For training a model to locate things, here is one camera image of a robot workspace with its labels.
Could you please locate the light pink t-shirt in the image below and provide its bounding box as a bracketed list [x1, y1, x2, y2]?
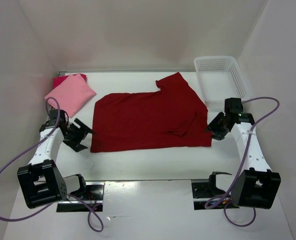
[44, 73, 97, 118]

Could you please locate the base mounting plate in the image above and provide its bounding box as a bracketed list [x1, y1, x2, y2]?
[191, 181, 240, 211]
[56, 181, 105, 213]

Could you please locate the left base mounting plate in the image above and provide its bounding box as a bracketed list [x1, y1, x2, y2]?
[56, 181, 105, 213]

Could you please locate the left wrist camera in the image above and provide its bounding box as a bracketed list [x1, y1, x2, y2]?
[48, 109, 69, 127]

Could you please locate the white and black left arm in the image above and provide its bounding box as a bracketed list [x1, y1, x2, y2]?
[17, 118, 95, 209]

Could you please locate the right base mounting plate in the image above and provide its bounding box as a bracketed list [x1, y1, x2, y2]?
[191, 181, 240, 211]

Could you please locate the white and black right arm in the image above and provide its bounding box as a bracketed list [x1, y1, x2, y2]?
[204, 97, 281, 209]

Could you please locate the dark red t-shirt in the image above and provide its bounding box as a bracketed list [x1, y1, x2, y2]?
[90, 72, 212, 153]

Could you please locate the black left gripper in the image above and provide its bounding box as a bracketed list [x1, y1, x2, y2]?
[62, 118, 96, 152]

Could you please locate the magenta t-shirt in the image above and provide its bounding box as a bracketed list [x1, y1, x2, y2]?
[53, 73, 87, 89]

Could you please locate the white plastic basket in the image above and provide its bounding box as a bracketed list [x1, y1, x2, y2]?
[193, 55, 252, 110]

